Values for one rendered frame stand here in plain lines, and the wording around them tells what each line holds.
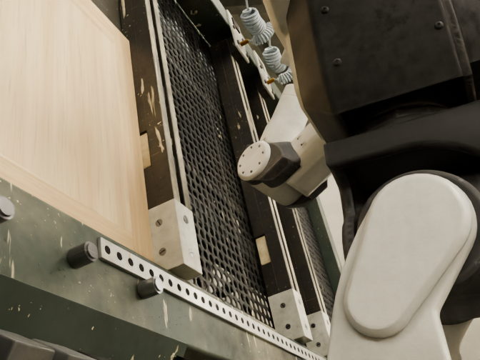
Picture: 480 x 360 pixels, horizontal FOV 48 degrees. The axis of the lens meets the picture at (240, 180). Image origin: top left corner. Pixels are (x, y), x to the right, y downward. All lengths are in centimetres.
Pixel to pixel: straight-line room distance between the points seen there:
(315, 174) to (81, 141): 38
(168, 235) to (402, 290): 54
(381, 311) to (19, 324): 36
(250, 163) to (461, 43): 50
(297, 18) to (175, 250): 44
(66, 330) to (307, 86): 37
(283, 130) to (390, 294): 60
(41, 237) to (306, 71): 34
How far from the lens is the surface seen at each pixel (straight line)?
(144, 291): 76
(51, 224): 67
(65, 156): 81
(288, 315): 138
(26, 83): 83
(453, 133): 51
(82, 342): 67
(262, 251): 147
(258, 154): 93
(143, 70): 115
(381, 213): 46
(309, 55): 57
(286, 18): 63
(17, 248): 61
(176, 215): 91
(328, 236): 233
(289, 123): 100
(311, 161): 90
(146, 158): 101
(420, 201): 46
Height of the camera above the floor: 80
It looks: 18 degrees up
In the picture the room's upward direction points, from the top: 19 degrees clockwise
